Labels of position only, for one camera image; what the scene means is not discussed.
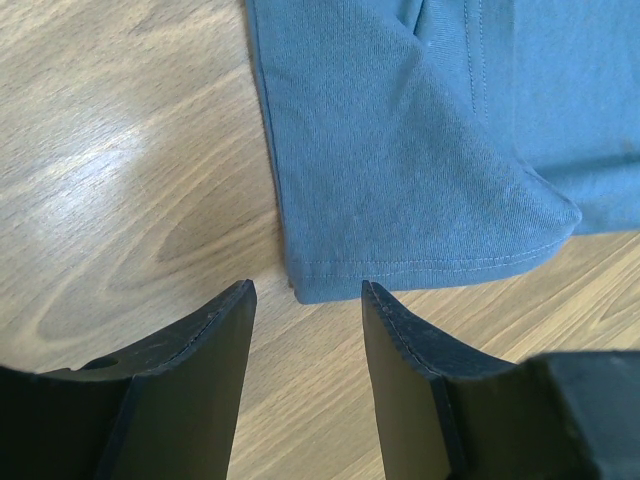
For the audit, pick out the blue-grey t-shirt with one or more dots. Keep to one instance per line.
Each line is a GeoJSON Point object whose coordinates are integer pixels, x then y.
{"type": "Point", "coordinates": [431, 144]}

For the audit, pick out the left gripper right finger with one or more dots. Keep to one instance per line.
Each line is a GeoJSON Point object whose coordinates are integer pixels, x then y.
{"type": "Point", "coordinates": [445, 410]}

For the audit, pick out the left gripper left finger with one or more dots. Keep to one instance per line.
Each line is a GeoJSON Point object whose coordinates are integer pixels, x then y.
{"type": "Point", "coordinates": [165, 407]}

